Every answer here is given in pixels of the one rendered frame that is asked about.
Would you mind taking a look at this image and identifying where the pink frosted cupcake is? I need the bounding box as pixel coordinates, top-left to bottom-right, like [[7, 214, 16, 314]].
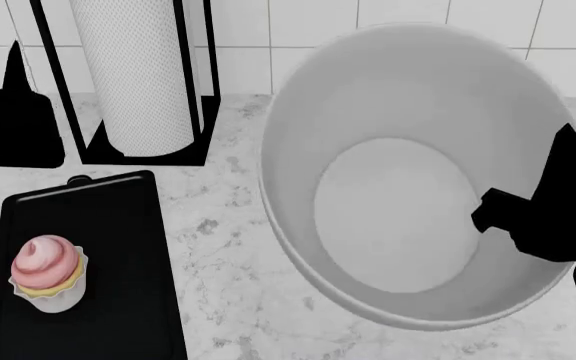
[[7, 234, 91, 315]]

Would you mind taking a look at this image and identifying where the white mixing bowl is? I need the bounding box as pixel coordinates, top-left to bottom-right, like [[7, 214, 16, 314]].
[[257, 21, 576, 333]]

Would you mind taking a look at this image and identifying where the black countertop appliance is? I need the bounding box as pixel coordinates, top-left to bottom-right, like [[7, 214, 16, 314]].
[[0, 39, 67, 170]]

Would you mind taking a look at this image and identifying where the black baking tray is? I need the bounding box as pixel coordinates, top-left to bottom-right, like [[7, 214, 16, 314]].
[[0, 169, 190, 360]]

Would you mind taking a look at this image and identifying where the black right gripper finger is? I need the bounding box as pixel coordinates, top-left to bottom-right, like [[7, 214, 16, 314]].
[[469, 122, 576, 264]]

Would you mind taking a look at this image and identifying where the white paper towel roll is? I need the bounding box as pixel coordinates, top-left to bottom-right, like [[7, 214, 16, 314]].
[[67, 0, 197, 159]]

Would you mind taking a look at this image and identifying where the black paper towel holder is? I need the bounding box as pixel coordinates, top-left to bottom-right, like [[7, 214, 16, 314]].
[[28, 0, 222, 168]]

